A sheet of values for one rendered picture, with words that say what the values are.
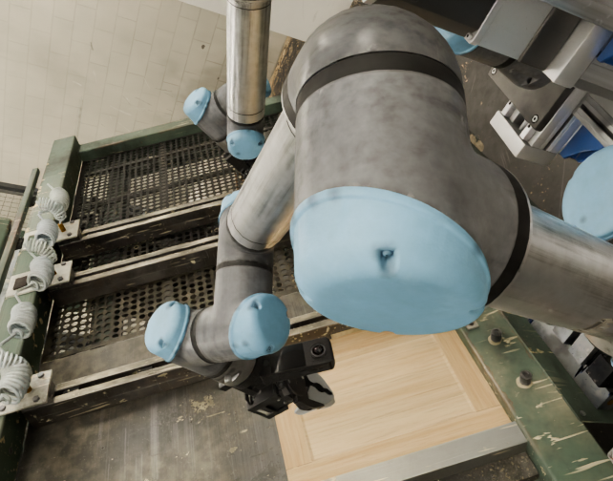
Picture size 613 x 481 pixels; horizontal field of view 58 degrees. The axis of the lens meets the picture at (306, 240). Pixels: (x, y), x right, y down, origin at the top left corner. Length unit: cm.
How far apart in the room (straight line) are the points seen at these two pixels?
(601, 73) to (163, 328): 67
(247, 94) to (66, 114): 617
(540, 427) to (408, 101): 101
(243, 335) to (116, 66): 622
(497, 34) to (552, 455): 81
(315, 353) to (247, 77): 51
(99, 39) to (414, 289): 644
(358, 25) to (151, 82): 650
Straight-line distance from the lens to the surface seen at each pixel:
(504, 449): 125
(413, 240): 29
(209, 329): 70
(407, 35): 37
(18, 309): 161
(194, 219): 198
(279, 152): 51
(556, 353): 143
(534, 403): 130
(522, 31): 80
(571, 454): 125
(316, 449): 128
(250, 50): 102
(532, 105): 117
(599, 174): 71
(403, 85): 34
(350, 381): 137
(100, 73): 686
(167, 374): 146
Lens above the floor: 179
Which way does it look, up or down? 22 degrees down
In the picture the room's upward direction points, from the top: 80 degrees counter-clockwise
